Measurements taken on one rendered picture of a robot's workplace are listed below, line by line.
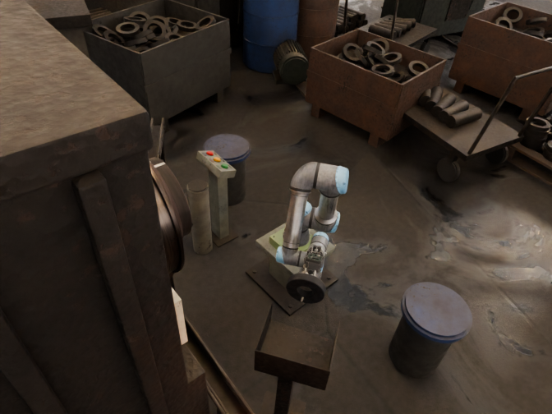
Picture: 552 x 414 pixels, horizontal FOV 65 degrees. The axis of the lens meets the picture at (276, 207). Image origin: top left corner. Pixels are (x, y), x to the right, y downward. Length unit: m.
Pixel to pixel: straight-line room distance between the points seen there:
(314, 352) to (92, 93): 1.28
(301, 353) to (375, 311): 0.99
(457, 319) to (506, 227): 1.43
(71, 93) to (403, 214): 2.77
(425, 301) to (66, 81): 1.82
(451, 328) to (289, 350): 0.79
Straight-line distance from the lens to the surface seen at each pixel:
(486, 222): 3.45
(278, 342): 1.72
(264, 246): 2.42
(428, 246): 3.08
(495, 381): 2.63
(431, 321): 2.13
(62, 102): 0.71
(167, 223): 1.26
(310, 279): 1.67
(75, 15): 3.87
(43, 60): 0.85
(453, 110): 3.79
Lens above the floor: 2.08
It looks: 42 degrees down
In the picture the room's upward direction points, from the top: 4 degrees clockwise
